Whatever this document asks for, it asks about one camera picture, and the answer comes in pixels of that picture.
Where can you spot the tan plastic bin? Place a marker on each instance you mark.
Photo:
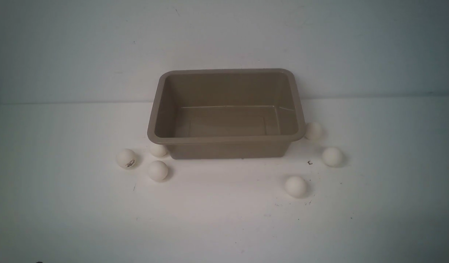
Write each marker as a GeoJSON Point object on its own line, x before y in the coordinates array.
{"type": "Point", "coordinates": [226, 113]}

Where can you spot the white ball beside bin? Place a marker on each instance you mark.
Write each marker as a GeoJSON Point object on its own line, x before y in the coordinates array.
{"type": "Point", "coordinates": [157, 150]}

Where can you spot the white ball with logo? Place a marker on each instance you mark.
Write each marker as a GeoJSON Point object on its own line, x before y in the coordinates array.
{"type": "Point", "coordinates": [126, 158]}

